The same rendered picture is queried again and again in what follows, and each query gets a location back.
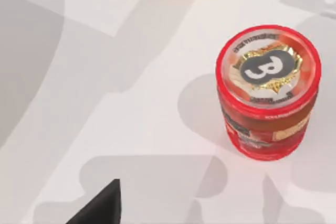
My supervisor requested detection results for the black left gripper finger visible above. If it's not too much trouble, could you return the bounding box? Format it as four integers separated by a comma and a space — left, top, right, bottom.
65, 178, 122, 224

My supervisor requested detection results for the red jar with clear lid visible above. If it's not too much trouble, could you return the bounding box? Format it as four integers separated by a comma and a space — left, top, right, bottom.
215, 24, 322, 161

